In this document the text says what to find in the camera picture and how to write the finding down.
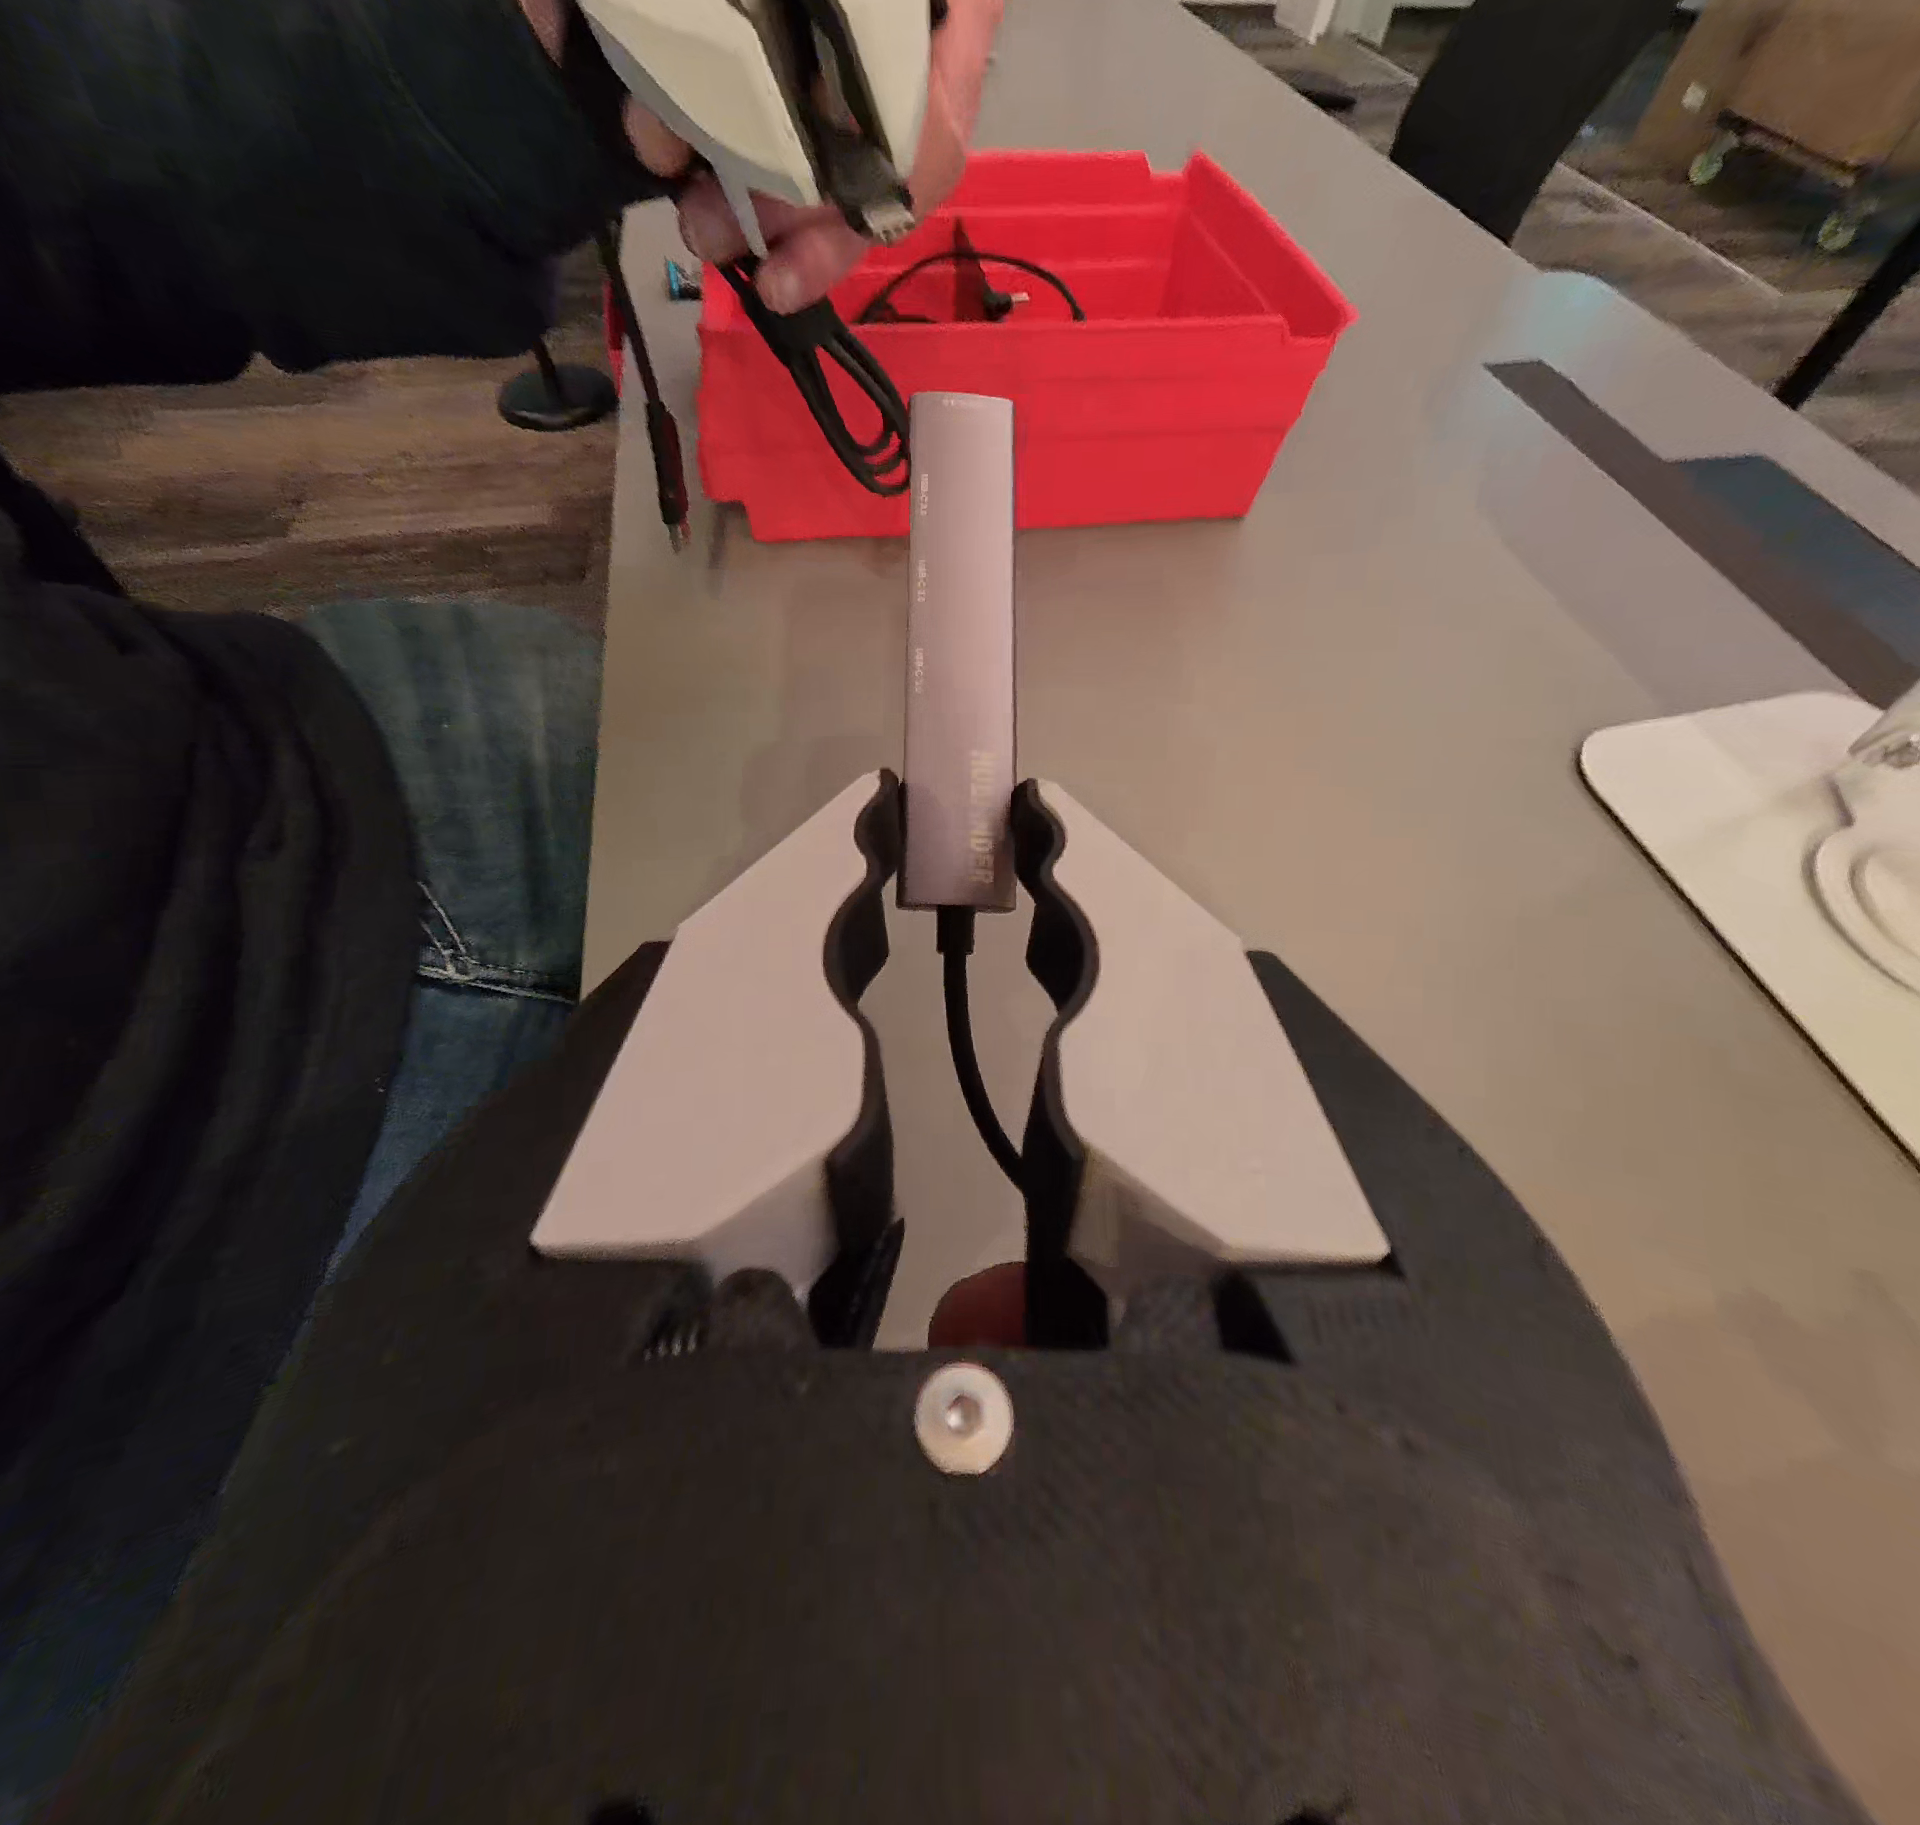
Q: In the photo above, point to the person's right hand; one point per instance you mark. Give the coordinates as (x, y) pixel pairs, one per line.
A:
(975, 1310)

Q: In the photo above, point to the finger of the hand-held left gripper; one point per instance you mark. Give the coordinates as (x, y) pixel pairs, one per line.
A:
(886, 27)
(691, 27)

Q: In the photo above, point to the black tripod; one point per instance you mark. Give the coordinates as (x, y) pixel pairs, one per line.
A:
(556, 392)

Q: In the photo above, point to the white stand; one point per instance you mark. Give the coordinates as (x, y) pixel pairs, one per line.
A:
(1710, 807)

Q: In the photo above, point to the person's left hand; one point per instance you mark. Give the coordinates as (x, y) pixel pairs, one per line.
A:
(968, 86)

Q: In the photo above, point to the person's blue jeans leg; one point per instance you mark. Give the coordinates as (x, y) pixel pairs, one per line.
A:
(496, 807)

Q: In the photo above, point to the stack of cardboard boxes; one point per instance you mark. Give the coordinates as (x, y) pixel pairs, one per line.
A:
(1831, 27)

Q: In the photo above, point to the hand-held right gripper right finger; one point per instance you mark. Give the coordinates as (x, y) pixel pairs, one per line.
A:
(1215, 1107)

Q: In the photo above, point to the red plastic bin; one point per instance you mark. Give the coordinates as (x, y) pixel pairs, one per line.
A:
(1200, 416)

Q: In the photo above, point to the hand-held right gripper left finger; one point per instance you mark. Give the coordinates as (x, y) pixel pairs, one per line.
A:
(705, 1107)

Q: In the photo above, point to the person's left forearm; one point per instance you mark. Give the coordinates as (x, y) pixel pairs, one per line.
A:
(271, 117)

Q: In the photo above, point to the grey usb hub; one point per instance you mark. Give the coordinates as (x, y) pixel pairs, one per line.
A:
(960, 656)

